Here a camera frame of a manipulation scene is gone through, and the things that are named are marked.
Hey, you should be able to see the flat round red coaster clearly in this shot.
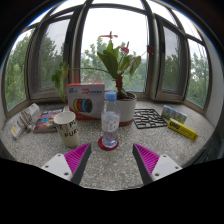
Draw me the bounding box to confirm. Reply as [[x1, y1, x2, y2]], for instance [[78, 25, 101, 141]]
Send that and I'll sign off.
[[97, 135, 120, 152]]

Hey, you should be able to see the blue green carton pack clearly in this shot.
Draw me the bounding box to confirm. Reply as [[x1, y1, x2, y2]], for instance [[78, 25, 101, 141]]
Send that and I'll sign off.
[[160, 104, 188, 125]]

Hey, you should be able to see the white paper cup black print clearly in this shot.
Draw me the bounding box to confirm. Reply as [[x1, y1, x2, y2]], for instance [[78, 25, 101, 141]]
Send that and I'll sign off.
[[53, 110, 81, 149]]

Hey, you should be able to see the potted plant in white pot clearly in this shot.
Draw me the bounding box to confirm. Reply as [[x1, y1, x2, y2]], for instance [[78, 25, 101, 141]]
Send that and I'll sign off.
[[51, 31, 155, 128]]

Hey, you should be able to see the white red filament box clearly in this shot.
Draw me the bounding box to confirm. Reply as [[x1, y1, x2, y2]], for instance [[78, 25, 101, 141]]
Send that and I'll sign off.
[[65, 82, 106, 121]]

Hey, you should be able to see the black openwork trivet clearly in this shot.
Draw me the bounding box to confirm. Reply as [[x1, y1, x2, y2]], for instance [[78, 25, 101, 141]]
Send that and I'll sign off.
[[133, 108, 169, 130]]

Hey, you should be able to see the white paper packet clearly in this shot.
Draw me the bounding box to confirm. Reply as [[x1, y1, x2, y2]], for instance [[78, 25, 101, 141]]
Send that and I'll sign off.
[[10, 102, 41, 140]]

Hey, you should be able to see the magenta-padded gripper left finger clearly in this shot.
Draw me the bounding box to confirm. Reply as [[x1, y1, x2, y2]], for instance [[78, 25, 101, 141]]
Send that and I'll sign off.
[[40, 142, 93, 186]]

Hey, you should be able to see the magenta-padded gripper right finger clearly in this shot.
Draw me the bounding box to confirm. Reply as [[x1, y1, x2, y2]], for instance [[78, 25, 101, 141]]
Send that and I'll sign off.
[[131, 143, 184, 187]]

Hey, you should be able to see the clear blue-capped water bottle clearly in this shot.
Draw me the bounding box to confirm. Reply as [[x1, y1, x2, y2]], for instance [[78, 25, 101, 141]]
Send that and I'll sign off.
[[100, 91, 121, 149]]

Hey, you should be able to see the long yellow glue box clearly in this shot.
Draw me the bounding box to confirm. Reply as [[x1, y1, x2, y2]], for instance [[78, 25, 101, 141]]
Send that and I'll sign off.
[[167, 117, 200, 142]]

